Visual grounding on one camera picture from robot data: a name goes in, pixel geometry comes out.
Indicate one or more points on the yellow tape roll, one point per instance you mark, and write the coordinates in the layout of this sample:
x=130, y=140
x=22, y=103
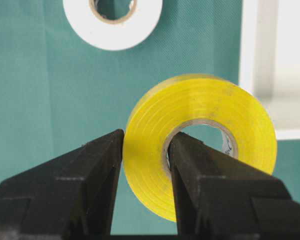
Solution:
x=185, y=100

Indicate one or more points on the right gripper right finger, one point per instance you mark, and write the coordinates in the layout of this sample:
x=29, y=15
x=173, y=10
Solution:
x=218, y=197

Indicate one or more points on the white tape roll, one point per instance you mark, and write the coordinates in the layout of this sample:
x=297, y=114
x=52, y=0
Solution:
x=113, y=35

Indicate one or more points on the green table cloth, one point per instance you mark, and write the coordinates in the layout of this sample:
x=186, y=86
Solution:
x=58, y=92

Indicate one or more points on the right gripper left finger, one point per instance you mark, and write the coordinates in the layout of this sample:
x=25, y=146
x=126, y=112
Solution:
x=70, y=197

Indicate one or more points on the white plastic tray case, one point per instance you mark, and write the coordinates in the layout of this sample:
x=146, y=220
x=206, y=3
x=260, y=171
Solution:
x=269, y=66

